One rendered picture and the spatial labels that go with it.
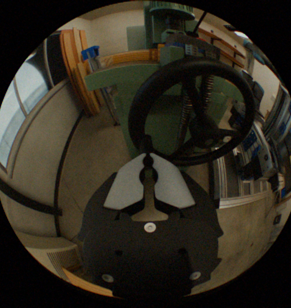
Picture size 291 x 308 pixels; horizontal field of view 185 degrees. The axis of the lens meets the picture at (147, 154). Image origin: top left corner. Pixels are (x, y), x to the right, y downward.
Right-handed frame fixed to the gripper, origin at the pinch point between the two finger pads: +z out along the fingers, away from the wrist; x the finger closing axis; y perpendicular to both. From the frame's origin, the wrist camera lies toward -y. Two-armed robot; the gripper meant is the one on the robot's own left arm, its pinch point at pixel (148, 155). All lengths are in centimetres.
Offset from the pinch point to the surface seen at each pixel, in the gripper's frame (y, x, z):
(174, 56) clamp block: -15.9, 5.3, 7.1
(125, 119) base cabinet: 0.2, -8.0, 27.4
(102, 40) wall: -201, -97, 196
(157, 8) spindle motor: -49, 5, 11
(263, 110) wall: -58, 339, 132
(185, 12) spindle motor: -48, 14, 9
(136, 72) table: -15.6, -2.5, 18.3
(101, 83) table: -13.9, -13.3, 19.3
